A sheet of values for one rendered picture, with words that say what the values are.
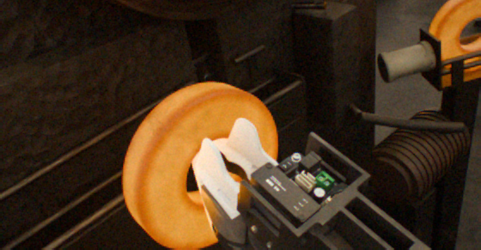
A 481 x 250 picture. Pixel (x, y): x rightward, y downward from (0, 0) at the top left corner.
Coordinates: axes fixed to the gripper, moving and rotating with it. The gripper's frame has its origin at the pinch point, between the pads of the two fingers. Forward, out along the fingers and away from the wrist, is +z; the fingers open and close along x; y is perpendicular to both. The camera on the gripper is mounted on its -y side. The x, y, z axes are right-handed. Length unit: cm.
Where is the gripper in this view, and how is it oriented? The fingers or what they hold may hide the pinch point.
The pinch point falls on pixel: (203, 149)
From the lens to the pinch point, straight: 38.9
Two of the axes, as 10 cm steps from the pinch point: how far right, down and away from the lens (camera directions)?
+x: -7.5, 4.4, -4.9
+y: 0.3, -7.2, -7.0
